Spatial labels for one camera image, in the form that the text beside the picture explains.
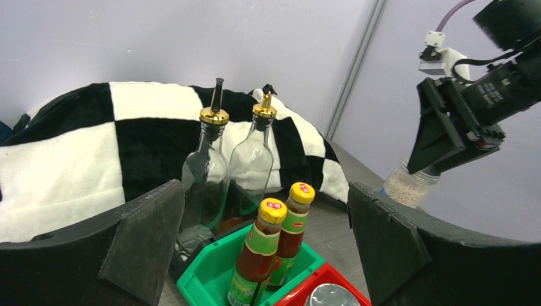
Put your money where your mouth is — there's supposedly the green plastic bin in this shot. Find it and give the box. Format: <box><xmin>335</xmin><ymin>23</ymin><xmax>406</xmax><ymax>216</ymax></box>
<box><xmin>176</xmin><ymin>221</ymin><xmax>325</xmax><ymax>305</ymax></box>

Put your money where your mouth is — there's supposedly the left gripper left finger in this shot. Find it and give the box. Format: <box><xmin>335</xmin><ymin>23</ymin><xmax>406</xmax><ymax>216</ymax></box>
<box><xmin>1</xmin><ymin>180</ymin><xmax>184</xmax><ymax>305</ymax></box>

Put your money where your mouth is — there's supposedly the yellow-capped sauce bottle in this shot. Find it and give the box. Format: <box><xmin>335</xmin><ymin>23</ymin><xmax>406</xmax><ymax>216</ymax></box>
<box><xmin>268</xmin><ymin>182</ymin><xmax>316</xmax><ymax>287</ymax></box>
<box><xmin>226</xmin><ymin>198</ymin><xmax>288</xmax><ymax>306</ymax></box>

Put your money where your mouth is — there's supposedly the gold-top oil bottle brown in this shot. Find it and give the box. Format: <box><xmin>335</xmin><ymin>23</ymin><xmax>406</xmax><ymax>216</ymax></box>
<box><xmin>219</xmin><ymin>84</ymin><xmax>277</xmax><ymax>232</ymax></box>

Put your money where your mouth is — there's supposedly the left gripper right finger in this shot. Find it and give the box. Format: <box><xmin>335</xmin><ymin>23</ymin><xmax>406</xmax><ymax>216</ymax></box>
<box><xmin>348</xmin><ymin>183</ymin><xmax>540</xmax><ymax>305</ymax></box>

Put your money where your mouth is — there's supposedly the black plastic bin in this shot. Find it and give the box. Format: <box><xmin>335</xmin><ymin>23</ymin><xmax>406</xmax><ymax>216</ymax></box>
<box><xmin>168</xmin><ymin>219</ymin><xmax>254</xmax><ymax>283</ymax></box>

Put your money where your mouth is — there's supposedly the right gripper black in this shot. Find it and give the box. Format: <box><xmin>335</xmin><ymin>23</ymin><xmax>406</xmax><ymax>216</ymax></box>
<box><xmin>407</xmin><ymin>1</ymin><xmax>540</xmax><ymax>174</ymax></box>

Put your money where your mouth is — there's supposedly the silver-lid spice jar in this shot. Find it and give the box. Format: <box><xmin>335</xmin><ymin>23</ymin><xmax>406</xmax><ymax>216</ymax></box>
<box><xmin>304</xmin><ymin>283</ymin><xmax>360</xmax><ymax>306</ymax></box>
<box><xmin>380</xmin><ymin>156</ymin><xmax>441</xmax><ymax>209</ymax></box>

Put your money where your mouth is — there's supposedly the gold-top clear glass bottle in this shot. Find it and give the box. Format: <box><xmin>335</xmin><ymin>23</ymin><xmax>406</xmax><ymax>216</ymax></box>
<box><xmin>175</xmin><ymin>77</ymin><xmax>230</xmax><ymax>256</ymax></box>

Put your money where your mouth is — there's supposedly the black white checkered blanket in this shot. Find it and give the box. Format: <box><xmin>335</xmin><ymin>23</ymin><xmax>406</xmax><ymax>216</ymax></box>
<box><xmin>1</xmin><ymin>82</ymin><xmax>348</xmax><ymax>242</ymax></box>

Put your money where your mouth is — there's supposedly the red plastic bin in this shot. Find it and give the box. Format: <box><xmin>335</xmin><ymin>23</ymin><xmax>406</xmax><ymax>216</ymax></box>
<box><xmin>271</xmin><ymin>263</ymin><xmax>371</xmax><ymax>306</ymax></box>

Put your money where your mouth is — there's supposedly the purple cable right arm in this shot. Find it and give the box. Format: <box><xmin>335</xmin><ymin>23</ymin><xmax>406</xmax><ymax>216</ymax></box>
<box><xmin>435</xmin><ymin>0</ymin><xmax>477</xmax><ymax>33</ymax></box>

